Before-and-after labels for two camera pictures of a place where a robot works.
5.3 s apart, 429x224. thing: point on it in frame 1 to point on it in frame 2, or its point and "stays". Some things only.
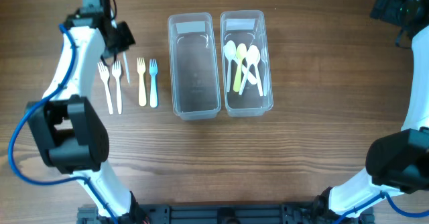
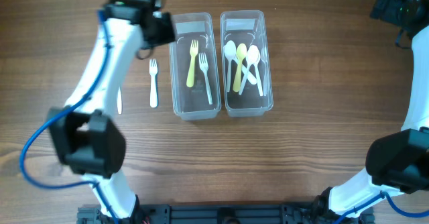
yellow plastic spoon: [241, 51] stays
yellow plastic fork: [141, 68] to [194, 49]
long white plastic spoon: [251, 78] stays
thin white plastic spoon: [230, 51] stays
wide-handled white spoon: [253, 56] stays
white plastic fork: [127, 68] to [204, 66]
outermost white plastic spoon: [252, 55] stays
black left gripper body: [123, 37] to [164, 31]
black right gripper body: [396, 7] stays
